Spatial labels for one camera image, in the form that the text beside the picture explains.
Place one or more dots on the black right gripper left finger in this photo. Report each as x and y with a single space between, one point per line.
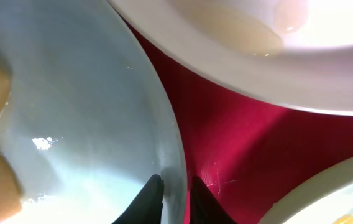
147 206

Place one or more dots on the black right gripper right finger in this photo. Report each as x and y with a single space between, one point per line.
204 207

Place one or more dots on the light blue plate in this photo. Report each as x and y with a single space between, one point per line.
88 121

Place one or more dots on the cream white plate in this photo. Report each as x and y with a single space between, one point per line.
296 54

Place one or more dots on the red plastic serving tray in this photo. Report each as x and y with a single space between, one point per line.
249 153

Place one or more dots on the pale green plate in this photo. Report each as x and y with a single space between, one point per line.
327 197

